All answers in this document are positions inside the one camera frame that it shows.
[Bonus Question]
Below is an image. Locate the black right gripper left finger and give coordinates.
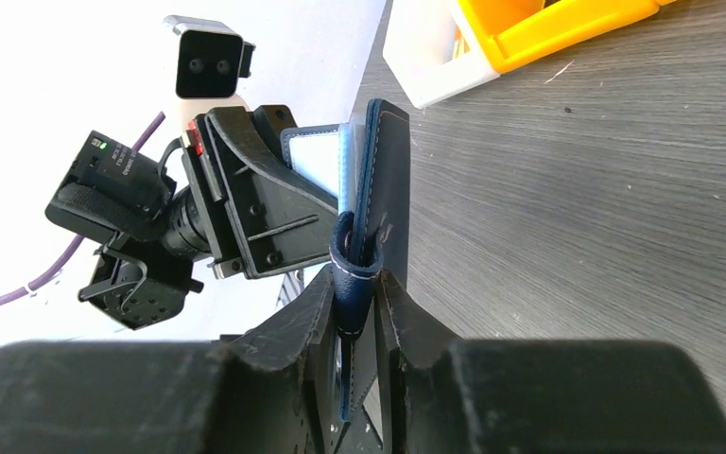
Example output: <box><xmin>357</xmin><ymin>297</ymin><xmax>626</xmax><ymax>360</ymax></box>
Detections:
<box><xmin>0</xmin><ymin>269</ymin><xmax>334</xmax><ymax>453</ymax></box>

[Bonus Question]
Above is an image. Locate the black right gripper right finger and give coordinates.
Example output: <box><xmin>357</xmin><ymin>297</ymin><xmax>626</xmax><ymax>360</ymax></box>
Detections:
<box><xmin>375</xmin><ymin>272</ymin><xmax>726</xmax><ymax>453</ymax></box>

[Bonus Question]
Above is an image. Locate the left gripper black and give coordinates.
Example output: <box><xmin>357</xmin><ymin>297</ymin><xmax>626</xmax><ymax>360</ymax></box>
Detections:
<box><xmin>45</xmin><ymin>105</ymin><xmax>337</xmax><ymax>330</ymax></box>

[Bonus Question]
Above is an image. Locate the blue leather card holder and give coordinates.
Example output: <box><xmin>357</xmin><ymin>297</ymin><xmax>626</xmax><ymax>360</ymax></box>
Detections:
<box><xmin>279</xmin><ymin>97</ymin><xmax>412</xmax><ymax>422</ymax></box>

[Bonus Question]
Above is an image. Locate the white plastic bin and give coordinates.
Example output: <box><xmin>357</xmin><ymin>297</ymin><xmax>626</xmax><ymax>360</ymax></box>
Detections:
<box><xmin>382</xmin><ymin>0</ymin><xmax>500</xmax><ymax>109</ymax></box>

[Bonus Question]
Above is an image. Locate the orange plastic bin left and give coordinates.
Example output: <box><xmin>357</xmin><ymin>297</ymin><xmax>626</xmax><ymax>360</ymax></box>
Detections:
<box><xmin>454</xmin><ymin>0</ymin><xmax>669</xmax><ymax>75</ymax></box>

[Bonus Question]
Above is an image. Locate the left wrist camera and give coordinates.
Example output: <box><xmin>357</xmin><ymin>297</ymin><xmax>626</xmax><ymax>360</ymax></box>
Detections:
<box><xmin>163</xmin><ymin>15</ymin><xmax>256</xmax><ymax>130</ymax></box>

